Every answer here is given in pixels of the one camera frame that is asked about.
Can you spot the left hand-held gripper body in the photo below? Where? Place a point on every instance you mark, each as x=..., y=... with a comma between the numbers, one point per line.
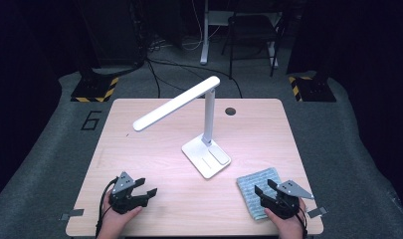
x=122, y=186

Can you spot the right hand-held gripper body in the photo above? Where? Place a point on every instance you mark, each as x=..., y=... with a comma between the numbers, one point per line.
x=290, y=191

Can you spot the light blue cloth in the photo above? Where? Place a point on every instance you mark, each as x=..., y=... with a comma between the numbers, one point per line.
x=252, y=186

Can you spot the white desk lamp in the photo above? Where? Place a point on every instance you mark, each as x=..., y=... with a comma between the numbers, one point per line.
x=175, y=103

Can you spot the person's right hand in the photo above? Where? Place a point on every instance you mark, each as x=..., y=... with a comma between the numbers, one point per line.
x=290, y=229

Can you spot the person's left hand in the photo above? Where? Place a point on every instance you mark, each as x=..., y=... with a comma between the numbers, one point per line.
x=114, y=224

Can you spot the grey tape strip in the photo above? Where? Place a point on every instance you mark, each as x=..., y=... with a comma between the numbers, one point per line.
x=316, y=212
x=73, y=213

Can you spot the black yellow striped stand base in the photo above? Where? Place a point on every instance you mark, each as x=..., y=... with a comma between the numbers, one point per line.
x=315, y=89
x=94, y=89

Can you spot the black cabinet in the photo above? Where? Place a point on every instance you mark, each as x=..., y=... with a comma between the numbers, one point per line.
x=112, y=33

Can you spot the black chair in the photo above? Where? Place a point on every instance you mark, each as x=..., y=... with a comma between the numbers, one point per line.
x=252, y=28

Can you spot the white desk frame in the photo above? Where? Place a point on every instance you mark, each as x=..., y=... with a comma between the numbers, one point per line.
x=205, y=40

